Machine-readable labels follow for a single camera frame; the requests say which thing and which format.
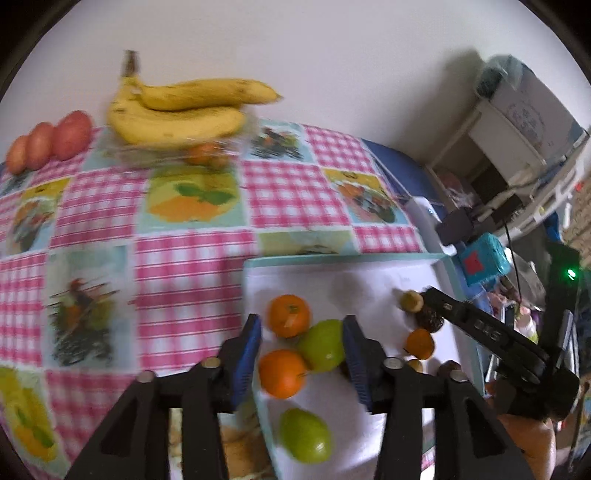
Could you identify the large orange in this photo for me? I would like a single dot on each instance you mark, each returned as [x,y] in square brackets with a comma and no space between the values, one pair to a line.
[288,316]
[282,373]

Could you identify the dark brown fruit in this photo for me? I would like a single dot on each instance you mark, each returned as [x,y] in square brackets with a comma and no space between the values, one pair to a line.
[450,367]

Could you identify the small orange in plastic container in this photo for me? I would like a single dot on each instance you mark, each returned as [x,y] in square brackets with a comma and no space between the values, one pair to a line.
[207,154]

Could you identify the blue checked blanket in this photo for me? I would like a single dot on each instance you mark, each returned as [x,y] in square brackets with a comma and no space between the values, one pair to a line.
[401,170]

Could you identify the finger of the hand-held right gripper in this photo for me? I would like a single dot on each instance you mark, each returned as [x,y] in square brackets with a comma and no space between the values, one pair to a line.
[485,330]

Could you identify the person's right forearm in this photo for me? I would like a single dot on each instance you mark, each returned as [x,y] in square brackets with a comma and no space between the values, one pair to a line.
[528,445]

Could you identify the white tray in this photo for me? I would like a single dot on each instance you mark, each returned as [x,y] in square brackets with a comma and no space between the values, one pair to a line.
[369,286]

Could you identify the white shelf unit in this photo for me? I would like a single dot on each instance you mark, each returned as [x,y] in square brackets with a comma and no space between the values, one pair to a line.
[512,120]

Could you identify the pink checked printed tablecloth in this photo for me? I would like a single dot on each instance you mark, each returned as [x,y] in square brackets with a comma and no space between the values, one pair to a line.
[194,221]

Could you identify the small yellow-brown fruit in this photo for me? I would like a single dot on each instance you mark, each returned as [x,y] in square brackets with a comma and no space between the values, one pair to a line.
[411,300]

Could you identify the small orange-brown fruit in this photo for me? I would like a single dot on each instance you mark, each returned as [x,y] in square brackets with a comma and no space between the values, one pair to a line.
[415,365]

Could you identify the dark wrinkled fruit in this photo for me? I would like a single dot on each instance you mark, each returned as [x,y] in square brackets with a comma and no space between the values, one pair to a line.
[429,318]

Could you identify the oblong green mango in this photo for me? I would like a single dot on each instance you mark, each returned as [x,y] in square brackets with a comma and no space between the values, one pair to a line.
[304,436]

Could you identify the red apple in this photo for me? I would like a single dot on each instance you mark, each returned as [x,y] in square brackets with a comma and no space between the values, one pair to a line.
[71,134]
[39,145]
[17,154]

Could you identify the round green fruit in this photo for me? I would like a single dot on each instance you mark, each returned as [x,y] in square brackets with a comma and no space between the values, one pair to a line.
[321,346]

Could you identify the white box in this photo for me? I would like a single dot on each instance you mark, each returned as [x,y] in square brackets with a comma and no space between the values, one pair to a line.
[422,212]

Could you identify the small orange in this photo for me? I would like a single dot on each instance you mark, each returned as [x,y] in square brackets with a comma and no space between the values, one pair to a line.
[207,154]
[420,344]

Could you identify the teal box with red label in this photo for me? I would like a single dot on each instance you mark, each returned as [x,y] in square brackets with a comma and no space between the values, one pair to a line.
[482,261]

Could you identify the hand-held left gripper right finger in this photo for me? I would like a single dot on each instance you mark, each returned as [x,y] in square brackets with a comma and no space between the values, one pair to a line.
[354,364]

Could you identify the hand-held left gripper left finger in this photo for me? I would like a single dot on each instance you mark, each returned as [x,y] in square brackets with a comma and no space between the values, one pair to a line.
[244,355]

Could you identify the black device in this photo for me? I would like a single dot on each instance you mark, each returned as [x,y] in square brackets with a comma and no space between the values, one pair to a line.
[455,230]

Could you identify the yellow banana bunch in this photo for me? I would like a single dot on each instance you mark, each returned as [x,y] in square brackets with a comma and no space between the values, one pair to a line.
[175,117]

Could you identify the clear plastic container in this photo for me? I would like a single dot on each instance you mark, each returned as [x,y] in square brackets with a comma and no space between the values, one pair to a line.
[138,154]

